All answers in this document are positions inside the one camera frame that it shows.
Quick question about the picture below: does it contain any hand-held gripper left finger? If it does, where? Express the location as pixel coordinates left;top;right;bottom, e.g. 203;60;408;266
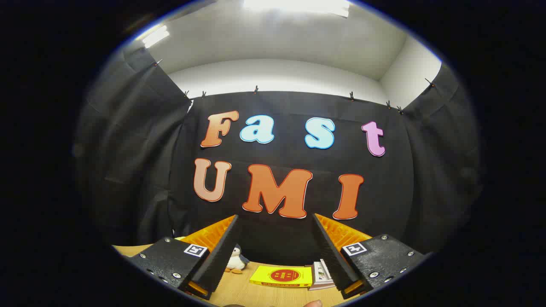
127;214;240;300

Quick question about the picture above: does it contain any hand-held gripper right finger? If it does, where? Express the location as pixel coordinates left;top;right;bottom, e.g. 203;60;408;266
312;213;428;300

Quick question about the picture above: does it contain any white illustrated cover book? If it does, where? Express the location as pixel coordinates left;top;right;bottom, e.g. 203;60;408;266
313;260;334;284

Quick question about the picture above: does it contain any blue white penguin plush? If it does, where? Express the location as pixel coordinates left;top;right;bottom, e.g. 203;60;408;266
225;244;250;274

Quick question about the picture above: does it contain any yellow book red circle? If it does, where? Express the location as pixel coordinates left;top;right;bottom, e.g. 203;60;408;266
250;265;314;288

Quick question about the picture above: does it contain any row of black cloth clips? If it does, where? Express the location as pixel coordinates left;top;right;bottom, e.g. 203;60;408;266
154;60;436;114

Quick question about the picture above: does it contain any ceiling light panel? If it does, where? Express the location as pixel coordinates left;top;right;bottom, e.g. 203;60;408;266
141;26;170;49

